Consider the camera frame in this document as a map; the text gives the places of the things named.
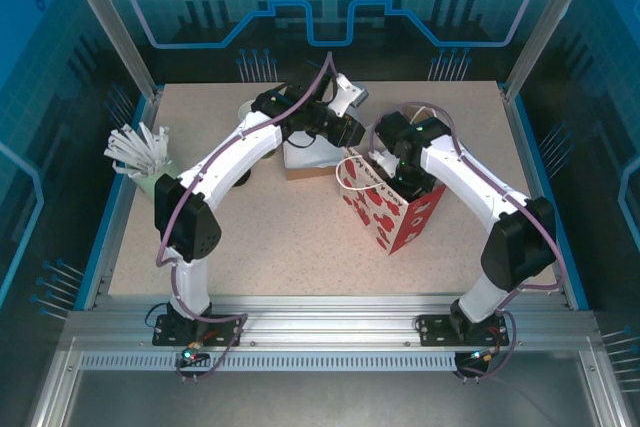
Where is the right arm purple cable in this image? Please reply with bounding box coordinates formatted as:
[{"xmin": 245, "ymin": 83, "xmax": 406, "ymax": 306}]
[{"xmin": 367, "ymin": 102, "xmax": 569, "ymax": 293}]

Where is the white slotted cable duct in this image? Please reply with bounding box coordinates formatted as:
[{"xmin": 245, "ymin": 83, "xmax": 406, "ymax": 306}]
[{"xmin": 79, "ymin": 352, "xmax": 461, "ymax": 372}]

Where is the brown cardboard box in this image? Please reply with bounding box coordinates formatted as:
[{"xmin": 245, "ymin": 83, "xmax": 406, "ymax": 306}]
[{"xmin": 283, "ymin": 140, "xmax": 347, "ymax": 182}]

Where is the white red printed paper bag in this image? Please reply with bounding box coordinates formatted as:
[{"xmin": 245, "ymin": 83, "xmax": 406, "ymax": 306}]
[{"xmin": 335, "ymin": 146, "xmax": 448, "ymax": 257}]

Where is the small LED circuit board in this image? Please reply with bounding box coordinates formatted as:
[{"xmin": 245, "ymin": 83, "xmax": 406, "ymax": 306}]
[
  {"xmin": 467, "ymin": 346, "xmax": 501, "ymax": 367},
  {"xmin": 177, "ymin": 346, "xmax": 210, "ymax": 369}
]

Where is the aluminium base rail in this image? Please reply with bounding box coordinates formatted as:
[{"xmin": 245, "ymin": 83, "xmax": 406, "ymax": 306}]
[{"xmin": 64, "ymin": 294, "xmax": 596, "ymax": 354}]

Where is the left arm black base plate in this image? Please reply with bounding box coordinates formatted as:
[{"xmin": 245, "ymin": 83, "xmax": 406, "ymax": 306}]
[{"xmin": 154, "ymin": 314, "xmax": 245, "ymax": 348}]

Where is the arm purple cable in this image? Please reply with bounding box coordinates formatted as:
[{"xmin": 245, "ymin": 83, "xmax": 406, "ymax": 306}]
[
  {"xmin": 155, "ymin": 51, "xmax": 339, "ymax": 378},
  {"xmin": 367, "ymin": 102, "xmax": 569, "ymax": 293}
]

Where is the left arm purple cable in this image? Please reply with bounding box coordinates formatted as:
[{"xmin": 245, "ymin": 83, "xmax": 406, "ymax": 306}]
[{"xmin": 155, "ymin": 51, "xmax": 339, "ymax": 378}]

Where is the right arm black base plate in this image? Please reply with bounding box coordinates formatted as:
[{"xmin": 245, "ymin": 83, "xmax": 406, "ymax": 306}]
[{"xmin": 417, "ymin": 314, "xmax": 516, "ymax": 348}]

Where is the aluminium frame post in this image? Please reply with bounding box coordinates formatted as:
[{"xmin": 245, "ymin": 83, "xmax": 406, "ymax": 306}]
[
  {"xmin": 502, "ymin": 0, "xmax": 596, "ymax": 101},
  {"xmin": 54, "ymin": 0, "xmax": 164, "ymax": 101}
]

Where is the white wrapped straw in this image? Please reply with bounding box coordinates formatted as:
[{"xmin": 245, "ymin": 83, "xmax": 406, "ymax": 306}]
[
  {"xmin": 102, "ymin": 144, "xmax": 151, "ymax": 176},
  {"xmin": 137, "ymin": 120, "xmax": 169, "ymax": 168},
  {"xmin": 110, "ymin": 127, "xmax": 156, "ymax": 168},
  {"xmin": 155, "ymin": 124, "xmax": 172, "ymax": 161},
  {"xmin": 112, "ymin": 159, "xmax": 146, "ymax": 179}
]

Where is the stack of paper cups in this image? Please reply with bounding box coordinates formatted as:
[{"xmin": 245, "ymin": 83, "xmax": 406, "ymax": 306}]
[{"xmin": 237, "ymin": 98, "xmax": 279, "ymax": 161}]

